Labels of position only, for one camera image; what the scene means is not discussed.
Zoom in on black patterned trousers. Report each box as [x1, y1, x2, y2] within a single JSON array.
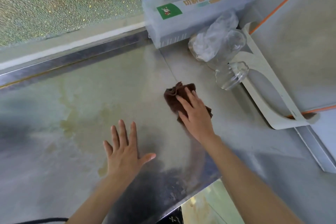
[[157, 205, 184, 224]]

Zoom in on white wrap box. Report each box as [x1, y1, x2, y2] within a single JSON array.
[[141, 0, 259, 49]]

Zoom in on person's right forearm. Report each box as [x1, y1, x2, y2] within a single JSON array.
[[202, 134, 304, 224]]

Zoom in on white cutting board stand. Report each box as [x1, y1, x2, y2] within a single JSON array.
[[231, 21, 321, 130]]

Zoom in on small clear glass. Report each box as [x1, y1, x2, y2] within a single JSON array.
[[215, 61, 249, 91]]

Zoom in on textured glass window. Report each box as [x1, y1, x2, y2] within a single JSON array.
[[0, 0, 158, 47]]

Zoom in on stainless steel countertop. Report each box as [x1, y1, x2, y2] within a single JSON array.
[[0, 29, 336, 224]]

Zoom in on crumpled white plastic bag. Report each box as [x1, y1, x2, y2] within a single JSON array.
[[188, 10, 239, 62]]

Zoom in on orange rim cutting board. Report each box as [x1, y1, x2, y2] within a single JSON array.
[[248, 0, 336, 119]]

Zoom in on person's left forearm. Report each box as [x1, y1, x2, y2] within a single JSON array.
[[65, 174, 137, 224]]

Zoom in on black floor cable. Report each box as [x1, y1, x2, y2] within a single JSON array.
[[13, 217, 69, 224]]

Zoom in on brown cleaning cloth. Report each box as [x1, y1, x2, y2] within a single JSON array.
[[164, 81, 213, 125]]

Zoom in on person's left hand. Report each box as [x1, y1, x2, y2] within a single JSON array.
[[103, 119, 157, 181]]

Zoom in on person's right hand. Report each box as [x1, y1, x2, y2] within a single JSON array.
[[175, 87, 216, 144]]

